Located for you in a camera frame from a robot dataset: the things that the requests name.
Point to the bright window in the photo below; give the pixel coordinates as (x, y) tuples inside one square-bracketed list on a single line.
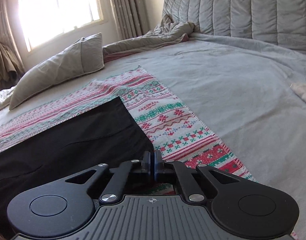
[(60, 7)]

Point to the black pants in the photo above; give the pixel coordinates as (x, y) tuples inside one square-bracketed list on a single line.
[(68, 140)]

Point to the hanging beige clothes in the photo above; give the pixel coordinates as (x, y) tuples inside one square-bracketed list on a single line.
[(4, 62)]

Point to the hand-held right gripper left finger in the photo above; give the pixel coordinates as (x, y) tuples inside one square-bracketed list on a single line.
[(149, 166)]

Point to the grey pillow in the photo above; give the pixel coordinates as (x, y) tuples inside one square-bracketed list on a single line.
[(63, 65)]

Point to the grey quilted blanket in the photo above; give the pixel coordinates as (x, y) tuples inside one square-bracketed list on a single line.
[(238, 7)]

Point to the beige patterned curtain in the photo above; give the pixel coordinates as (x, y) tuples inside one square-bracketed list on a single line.
[(3, 22)]

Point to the red green patterned blanket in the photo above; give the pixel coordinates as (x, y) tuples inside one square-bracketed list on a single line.
[(168, 120)]

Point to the grey bed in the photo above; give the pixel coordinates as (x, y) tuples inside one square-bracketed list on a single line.
[(238, 85)]

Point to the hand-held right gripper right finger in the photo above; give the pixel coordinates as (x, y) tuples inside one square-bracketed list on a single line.
[(158, 166)]

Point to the crumpled grey duvet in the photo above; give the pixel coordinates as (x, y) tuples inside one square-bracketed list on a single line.
[(153, 38)]

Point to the white wall radiator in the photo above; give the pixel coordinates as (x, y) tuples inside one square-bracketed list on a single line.
[(128, 7)]

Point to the beige cloth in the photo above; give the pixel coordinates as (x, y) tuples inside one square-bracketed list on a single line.
[(304, 92)]

